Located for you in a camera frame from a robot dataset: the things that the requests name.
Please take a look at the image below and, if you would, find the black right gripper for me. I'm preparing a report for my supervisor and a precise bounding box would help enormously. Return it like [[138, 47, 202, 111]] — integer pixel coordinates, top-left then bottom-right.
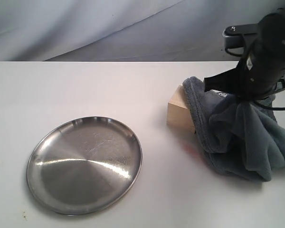
[[204, 9, 285, 100]]

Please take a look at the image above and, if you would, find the grey fleece towel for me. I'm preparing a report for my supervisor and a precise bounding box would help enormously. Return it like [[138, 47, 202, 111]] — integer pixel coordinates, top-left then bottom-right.
[[182, 76, 285, 182]]

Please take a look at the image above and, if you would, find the light wooden cube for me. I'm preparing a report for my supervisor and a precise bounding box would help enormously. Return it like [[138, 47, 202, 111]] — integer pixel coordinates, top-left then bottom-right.
[[166, 85, 195, 132]]

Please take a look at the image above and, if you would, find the round stainless steel plate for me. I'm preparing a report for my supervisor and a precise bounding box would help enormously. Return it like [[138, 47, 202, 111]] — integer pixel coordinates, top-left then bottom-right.
[[26, 116, 143, 216]]

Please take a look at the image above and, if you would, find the white backdrop cloth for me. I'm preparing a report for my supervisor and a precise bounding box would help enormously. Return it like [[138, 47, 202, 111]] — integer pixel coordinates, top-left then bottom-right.
[[0, 0, 285, 61]]

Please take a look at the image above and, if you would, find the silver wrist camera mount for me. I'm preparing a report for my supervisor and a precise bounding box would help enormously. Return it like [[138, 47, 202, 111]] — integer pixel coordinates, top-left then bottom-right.
[[222, 24, 257, 57]]

